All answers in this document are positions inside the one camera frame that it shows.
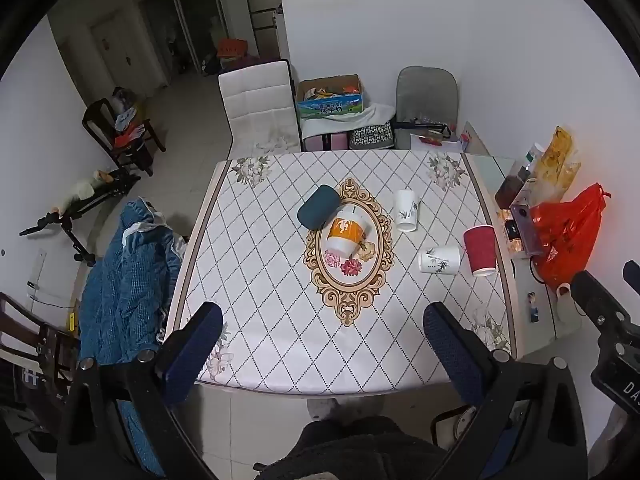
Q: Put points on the dark wooden chair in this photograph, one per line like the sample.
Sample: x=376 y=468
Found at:
x=100 y=122
x=47 y=355

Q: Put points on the glass side table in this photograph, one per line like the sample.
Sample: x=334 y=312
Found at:
x=487 y=180

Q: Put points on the person's dark trouser legs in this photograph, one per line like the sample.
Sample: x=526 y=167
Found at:
x=350 y=452

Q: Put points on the cardboard box with blue print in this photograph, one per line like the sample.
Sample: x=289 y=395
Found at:
x=330 y=106

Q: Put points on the black umbrella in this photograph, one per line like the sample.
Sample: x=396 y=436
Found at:
x=425 y=124

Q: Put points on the blue lighter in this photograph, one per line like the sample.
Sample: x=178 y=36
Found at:
x=533 y=307

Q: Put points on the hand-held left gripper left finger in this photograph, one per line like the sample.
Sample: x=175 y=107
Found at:
x=192 y=360

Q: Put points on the white mug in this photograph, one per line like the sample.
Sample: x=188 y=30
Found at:
x=566 y=305

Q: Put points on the blue quilted jacket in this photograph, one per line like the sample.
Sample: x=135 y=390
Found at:
x=125 y=285

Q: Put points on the red plastic bag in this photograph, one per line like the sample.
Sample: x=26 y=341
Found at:
x=570 y=235

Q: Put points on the white diamond patterned tablecloth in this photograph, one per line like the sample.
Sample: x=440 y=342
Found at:
x=280 y=310

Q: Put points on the black white patterned bag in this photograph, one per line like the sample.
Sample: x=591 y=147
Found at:
x=371 y=136

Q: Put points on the white padded chair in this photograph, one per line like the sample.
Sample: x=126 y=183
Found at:
x=260 y=105

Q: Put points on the cardboard sheet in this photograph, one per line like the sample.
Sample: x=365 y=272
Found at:
x=477 y=139

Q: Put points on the grey fabric chair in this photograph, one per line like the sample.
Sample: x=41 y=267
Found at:
x=427 y=95

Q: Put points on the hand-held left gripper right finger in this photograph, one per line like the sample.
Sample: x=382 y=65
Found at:
x=452 y=355

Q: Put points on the pile of clothes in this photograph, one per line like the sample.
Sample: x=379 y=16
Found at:
x=127 y=122

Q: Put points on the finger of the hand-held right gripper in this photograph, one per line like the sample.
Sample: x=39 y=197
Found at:
x=632 y=274
x=597 y=300

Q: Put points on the red paper cup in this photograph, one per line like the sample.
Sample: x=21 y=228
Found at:
x=481 y=252

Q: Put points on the black tripod stand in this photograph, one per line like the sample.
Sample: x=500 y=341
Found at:
x=95 y=197

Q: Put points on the white bamboo print cup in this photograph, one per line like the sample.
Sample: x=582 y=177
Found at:
x=442 y=260
x=406 y=212

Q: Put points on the orange and white cup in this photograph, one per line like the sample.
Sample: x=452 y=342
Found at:
x=345 y=232

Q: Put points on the dark teal cup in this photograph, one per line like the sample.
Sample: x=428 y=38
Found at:
x=316 y=207

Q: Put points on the orange box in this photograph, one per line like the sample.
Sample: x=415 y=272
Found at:
x=231 y=47

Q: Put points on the brown jar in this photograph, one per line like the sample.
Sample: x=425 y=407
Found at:
x=510 y=194

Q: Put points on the white cloth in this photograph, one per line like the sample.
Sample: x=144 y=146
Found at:
x=370 y=115

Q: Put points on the grey purple box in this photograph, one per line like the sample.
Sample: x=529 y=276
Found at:
x=527 y=225

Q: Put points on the yellow snack bag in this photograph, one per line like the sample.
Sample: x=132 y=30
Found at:
x=557 y=162

